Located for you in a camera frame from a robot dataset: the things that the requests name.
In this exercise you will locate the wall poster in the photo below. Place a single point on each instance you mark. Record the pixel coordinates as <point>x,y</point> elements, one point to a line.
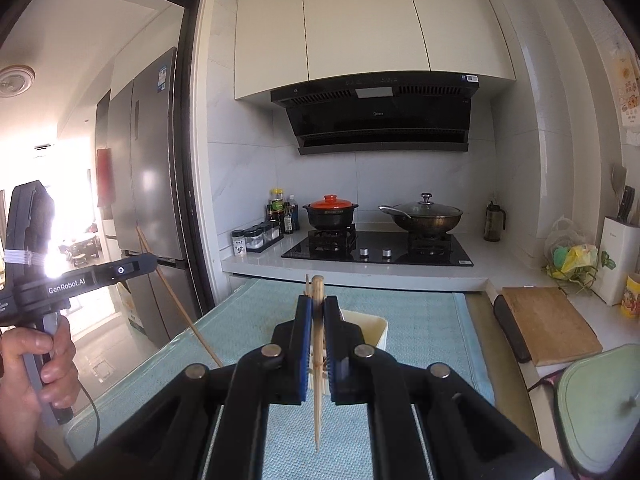
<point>630,90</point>

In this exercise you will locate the black oblong pad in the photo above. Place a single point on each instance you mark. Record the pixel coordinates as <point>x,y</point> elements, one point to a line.
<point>511,327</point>

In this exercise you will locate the white knife block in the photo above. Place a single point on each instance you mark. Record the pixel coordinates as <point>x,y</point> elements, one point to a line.
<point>617,260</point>

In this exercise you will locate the orange pot lid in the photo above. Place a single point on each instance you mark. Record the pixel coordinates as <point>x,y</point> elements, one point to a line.
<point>330,202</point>

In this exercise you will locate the rack of spice jars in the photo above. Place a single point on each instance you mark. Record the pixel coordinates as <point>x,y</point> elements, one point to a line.
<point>262,236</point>

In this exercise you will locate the yellow green plastic bags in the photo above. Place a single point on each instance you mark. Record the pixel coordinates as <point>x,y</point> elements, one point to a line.
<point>572,260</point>

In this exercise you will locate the wooden cutting board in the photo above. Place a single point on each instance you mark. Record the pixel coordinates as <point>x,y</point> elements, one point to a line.
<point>550,325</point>

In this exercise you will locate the dark door frame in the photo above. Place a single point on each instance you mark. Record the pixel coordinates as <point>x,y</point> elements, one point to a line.
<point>192,135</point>

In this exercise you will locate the person's left hand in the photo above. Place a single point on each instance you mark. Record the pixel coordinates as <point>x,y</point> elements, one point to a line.
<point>60,360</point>

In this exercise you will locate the glass wok lid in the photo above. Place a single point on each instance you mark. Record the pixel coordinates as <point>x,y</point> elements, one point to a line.
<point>426,207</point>

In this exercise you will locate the red hanging item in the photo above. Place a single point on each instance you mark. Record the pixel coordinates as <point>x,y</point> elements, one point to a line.
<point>103,177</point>

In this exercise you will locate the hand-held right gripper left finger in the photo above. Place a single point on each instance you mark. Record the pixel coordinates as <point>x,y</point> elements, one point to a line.
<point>300,355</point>

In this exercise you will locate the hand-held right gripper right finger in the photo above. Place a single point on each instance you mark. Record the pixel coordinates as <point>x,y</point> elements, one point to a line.
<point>334,355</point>

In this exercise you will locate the pale green lid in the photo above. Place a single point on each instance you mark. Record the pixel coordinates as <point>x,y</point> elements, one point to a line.
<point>595,410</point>

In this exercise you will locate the pale spatula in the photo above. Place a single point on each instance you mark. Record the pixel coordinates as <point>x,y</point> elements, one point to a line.
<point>619,177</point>

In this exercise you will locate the dark tinted water jug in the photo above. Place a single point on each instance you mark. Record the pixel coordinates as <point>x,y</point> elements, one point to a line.
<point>494,222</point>

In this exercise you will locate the round ceiling light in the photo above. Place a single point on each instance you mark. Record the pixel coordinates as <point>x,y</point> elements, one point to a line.
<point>15,80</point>

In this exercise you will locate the white wall cabinet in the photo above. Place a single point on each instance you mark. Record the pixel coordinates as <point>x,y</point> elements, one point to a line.
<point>370,25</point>

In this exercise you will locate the black clay pot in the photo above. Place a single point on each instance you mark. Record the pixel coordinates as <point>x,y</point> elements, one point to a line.
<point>330,217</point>

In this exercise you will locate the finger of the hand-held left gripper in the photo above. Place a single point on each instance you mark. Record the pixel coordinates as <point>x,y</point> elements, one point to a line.
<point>127,270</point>

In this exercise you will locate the black glass gas stove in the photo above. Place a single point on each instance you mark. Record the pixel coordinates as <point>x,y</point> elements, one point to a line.
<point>375,256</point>

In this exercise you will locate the spice jar with black lid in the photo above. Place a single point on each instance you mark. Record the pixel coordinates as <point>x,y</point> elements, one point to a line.
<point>239,244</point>

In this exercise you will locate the stainless steel refrigerator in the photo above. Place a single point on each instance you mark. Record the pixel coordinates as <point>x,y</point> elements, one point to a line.
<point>150,185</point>

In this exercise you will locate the group of sauce bottles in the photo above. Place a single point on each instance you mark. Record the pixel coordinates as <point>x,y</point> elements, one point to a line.
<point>282,210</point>

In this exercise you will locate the white ribbed utensil holder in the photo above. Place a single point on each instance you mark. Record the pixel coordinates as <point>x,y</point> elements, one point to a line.
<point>367,332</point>

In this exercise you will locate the person's left forearm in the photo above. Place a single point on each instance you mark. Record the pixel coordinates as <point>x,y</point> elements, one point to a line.
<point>15,457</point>

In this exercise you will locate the yellow printed cup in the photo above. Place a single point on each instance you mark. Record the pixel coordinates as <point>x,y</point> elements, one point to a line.
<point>631,297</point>

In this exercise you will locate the light blue woven mat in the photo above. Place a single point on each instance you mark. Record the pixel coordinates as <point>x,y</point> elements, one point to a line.
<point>425,320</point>

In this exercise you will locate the dark metal wok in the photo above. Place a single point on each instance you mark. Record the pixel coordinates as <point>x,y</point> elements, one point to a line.
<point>425,224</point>

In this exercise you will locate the black range hood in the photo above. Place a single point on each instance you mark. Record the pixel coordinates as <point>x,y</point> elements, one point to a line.
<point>380,115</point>

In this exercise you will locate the cardboard box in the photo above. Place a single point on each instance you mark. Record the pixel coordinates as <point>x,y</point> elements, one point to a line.
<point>134,310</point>

